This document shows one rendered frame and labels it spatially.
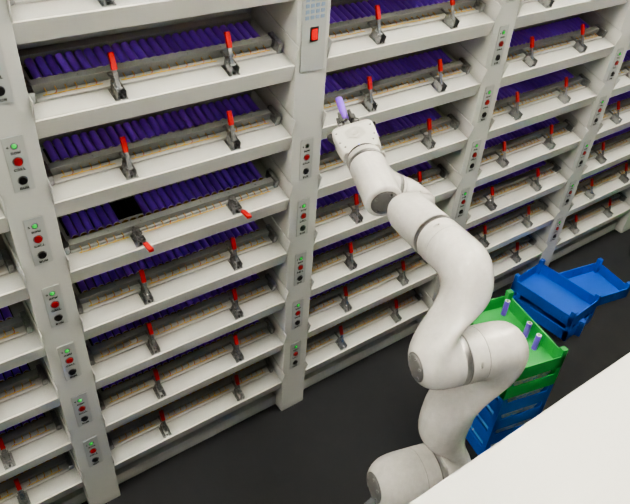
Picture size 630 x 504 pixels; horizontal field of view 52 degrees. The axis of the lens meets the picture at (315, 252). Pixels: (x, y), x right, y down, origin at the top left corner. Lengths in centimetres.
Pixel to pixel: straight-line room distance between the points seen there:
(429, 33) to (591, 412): 168
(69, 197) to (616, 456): 134
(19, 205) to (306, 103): 71
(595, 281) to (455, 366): 222
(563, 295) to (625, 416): 276
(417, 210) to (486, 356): 30
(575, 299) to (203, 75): 202
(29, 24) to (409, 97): 106
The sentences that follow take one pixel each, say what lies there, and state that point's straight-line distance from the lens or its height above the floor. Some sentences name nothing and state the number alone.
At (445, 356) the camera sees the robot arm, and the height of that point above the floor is 112.
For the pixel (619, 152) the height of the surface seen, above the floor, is 55.
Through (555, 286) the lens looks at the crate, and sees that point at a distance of 305.
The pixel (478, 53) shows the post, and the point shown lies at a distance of 211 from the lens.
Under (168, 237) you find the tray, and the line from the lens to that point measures 164.
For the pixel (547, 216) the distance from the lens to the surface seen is 298.
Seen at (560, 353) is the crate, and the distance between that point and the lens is 217.
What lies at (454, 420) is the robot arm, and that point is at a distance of 127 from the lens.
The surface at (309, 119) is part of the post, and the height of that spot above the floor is 115.
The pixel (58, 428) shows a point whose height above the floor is 37.
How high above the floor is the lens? 190
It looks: 38 degrees down
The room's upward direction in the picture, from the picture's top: 4 degrees clockwise
